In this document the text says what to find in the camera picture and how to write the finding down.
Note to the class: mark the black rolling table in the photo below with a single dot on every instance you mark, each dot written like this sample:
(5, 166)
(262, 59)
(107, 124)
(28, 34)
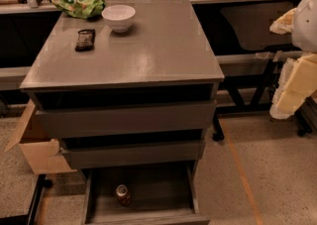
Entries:
(250, 55)

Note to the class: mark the green chip bag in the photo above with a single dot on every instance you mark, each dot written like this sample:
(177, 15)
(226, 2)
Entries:
(83, 9)

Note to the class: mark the grey middle drawer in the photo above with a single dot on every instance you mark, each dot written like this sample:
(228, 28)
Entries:
(129, 155)

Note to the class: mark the grey top drawer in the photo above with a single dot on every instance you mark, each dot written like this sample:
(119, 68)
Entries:
(127, 120)

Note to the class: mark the dark snack bar wrapper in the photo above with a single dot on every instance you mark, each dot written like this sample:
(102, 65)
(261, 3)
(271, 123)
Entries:
(85, 40)

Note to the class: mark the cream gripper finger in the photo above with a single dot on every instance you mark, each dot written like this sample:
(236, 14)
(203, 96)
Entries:
(297, 81)
(284, 24)

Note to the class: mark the grey drawer cabinet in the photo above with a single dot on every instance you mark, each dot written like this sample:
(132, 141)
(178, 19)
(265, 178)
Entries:
(164, 58)

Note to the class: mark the white bowl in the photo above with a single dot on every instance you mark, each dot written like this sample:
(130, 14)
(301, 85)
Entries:
(119, 17)

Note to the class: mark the grey open bottom drawer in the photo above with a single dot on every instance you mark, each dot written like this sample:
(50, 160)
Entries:
(161, 194)

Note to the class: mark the brown cardboard box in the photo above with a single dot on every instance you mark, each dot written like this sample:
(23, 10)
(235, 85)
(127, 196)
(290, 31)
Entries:
(41, 152)

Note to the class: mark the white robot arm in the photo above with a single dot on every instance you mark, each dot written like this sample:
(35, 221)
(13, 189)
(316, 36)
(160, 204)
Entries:
(304, 33)

